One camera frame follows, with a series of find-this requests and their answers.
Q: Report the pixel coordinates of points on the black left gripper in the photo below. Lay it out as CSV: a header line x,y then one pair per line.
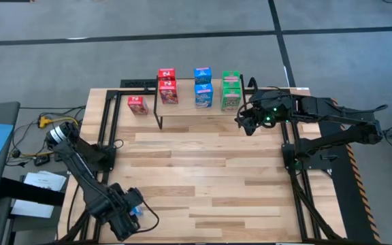
x,y
126,226

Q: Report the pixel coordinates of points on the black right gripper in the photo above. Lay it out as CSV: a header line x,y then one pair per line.
x,y
267,107

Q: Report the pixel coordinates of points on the blue Rice Krispies cereal box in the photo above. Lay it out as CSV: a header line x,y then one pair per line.
x,y
137,211
203,73
203,97

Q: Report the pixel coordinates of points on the red Froot Loops cereal box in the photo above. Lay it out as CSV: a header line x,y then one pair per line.
x,y
137,105
168,93
166,73

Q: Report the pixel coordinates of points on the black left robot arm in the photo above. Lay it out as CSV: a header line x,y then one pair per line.
x,y
80,168

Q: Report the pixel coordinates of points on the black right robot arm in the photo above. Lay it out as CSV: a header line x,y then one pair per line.
x,y
335,115

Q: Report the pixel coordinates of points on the wooden shelf with black legs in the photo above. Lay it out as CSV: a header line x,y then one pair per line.
x,y
185,110

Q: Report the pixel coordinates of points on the white paper sheet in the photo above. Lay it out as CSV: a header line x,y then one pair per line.
x,y
44,180
32,208

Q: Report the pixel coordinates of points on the small black control box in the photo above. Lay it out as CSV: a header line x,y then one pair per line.
x,y
41,160

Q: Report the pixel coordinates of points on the black flat bar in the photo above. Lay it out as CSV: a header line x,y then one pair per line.
x,y
29,192

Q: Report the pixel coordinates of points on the black perforated metal bar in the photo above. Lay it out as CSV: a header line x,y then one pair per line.
x,y
134,83

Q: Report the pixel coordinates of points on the black hazard-striped floor mat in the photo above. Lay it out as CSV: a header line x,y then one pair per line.
x,y
339,197

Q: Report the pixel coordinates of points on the black round plug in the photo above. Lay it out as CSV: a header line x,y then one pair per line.
x,y
16,154

